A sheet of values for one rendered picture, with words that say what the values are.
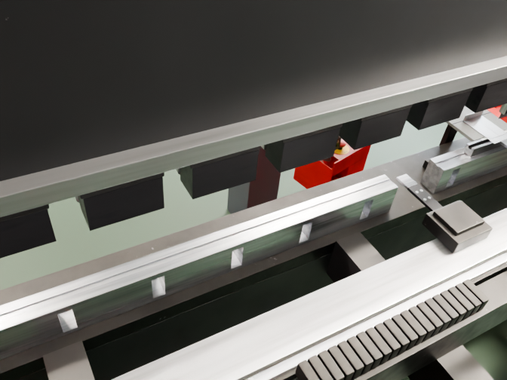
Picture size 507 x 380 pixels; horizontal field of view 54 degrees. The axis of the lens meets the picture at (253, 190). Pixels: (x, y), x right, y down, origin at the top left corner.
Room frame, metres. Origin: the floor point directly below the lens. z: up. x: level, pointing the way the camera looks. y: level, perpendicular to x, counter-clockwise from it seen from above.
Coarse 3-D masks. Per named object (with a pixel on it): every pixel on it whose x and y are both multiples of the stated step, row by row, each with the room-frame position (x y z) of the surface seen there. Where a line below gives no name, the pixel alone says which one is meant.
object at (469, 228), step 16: (400, 176) 1.04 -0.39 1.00; (416, 192) 0.98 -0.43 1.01; (432, 208) 0.93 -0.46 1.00; (448, 208) 0.90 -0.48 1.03; (464, 208) 0.91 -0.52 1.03; (432, 224) 0.86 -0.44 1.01; (448, 224) 0.85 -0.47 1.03; (464, 224) 0.85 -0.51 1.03; (480, 224) 0.86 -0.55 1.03; (448, 240) 0.82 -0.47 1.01; (464, 240) 0.81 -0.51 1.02; (480, 240) 0.85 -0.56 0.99
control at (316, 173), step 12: (336, 156) 1.39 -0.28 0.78; (348, 156) 1.32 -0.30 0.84; (360, 156) 1.38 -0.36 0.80; (300, 168) 1.37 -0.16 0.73; (312, 168) 1.33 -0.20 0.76; (324, 168) 1.30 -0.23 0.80; (336, 168) 1.29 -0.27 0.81; (348, 168) 1.34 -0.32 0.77; (360, 168) 1.40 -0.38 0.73; (300, 180) 1.36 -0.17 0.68; (312, 180) 1.32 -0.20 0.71; (324, 180) 1.29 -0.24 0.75
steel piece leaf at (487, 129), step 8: (480, 112) 1.40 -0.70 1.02; (464, 120) 1.36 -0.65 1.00; (472, 120) 1.37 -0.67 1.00; (480, 120) 1.38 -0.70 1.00; (488, 120) 1.38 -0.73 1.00; (480, 128) 1.33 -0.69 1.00; (488, 128) 1.33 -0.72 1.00; (496, 128) 1.34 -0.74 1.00; (488, 136) 1.29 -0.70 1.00; (496, 136) 1.29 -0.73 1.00
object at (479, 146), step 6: (468, 144) 1.24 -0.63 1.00; (474, 144) 1.25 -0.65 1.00; (480, 144) 1.26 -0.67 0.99; (486, 144) 1.25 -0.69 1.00; (492, 144) 1.26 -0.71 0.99; (498, 144) 1.28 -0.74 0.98; (468, 150) 1.23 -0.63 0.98; (474, 150) 1.22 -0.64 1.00; (480, 150) 1.23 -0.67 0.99; (486, 150) 1.25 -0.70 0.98
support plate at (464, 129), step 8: (464, 112) 1.41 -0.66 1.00; (472, 112) 1.42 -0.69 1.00; (456, 120) 1.36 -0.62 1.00; (496, 120) 1.39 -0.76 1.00; (456, 128) 1.32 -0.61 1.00; (464, 128) 1.32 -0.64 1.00; (472, 128) 1.33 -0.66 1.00; (504, 128) 1.35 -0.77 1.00; (472, 136) 1.28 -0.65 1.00; (480, 136) 1.28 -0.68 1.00
